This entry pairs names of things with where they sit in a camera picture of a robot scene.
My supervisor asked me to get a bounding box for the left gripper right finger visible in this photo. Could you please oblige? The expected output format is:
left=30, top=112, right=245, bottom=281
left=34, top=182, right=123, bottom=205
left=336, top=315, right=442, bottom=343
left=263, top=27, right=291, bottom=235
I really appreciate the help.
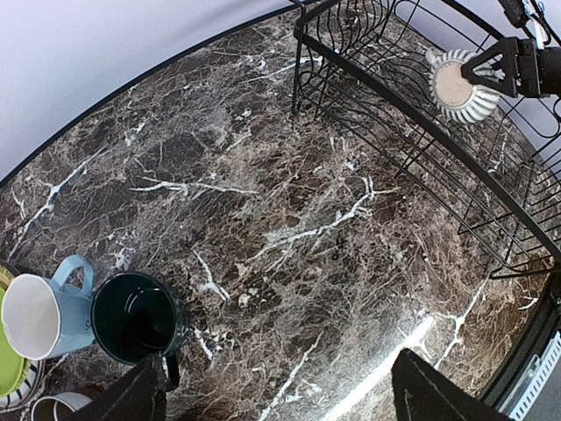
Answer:
left=391, top=348, right=508, bottom=421

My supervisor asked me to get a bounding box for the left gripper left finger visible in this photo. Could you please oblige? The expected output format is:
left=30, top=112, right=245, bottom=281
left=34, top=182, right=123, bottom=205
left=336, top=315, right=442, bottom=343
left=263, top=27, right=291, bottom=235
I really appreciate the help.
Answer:
left=85, top=356, right=167, bottom=420

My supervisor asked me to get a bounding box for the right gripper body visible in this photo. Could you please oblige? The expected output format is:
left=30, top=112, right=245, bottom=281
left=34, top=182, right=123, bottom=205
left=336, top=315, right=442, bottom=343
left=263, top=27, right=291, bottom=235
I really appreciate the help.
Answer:
left=515, top=39, right=560, bottom=98

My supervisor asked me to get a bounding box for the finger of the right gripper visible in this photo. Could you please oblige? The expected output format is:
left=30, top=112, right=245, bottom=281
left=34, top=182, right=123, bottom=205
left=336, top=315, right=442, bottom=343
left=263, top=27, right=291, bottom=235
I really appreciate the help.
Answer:
left=466, top=75, right=518, bottom=97
left=461, top=37, right=519, bottom=79

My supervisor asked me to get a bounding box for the striped ceramic bowl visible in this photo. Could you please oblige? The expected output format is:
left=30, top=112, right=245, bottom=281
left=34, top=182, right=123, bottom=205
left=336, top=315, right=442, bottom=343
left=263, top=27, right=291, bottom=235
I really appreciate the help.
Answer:
left=425, top=48, right=501, bottom=125

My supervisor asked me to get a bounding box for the dark green cup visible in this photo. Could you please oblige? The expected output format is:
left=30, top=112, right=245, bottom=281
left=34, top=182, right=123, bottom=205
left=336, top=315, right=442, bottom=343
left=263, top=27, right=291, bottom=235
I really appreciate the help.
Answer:
left=90, top=272, right=189, bottom=391

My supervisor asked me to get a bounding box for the brown ceramic cup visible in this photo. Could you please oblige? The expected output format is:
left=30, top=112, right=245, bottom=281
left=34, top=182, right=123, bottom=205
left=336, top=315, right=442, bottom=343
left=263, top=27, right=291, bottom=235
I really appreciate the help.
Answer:
left=31, top=392, right=92, bottom=421

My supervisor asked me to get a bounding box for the white blue striped plate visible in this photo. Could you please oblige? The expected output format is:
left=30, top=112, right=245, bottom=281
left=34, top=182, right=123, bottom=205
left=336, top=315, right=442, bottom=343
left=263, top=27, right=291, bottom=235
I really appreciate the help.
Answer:
left=0, top=260, right=45, bottom=407

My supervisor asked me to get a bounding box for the light blue mug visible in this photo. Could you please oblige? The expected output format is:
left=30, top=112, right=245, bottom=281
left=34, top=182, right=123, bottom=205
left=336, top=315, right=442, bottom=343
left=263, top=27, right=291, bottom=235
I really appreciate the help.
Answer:
left=1, top=255, right=95, bottom=360

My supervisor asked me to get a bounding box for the lime green plastic plate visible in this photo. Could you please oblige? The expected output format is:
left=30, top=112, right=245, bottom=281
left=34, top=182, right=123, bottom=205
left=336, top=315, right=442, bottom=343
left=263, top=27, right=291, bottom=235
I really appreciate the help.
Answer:
left=0, top=284, right=32, bottom=398

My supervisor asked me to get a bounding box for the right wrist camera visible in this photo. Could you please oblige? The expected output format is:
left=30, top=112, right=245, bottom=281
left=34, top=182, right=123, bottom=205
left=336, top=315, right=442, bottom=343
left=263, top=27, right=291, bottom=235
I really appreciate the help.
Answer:
left=497, top=0, right=556, bottom=45

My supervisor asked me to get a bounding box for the white slotted cable duct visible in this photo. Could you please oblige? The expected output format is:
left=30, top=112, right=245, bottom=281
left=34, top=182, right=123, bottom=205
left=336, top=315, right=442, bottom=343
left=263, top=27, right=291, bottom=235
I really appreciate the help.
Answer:
left=502, top=332, right=560, bottom=420

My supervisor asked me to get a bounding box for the black wire dish rack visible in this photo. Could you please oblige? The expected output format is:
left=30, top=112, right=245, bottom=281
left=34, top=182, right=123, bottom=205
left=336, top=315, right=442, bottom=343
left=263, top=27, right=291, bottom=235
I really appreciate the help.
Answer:
left=293, top=1, right=560, bottom=278

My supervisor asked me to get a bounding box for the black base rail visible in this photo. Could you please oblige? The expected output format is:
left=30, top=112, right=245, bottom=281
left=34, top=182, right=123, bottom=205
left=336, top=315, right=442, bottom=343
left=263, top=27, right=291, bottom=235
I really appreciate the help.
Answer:
left=476, top=274, right=560, bottom=410

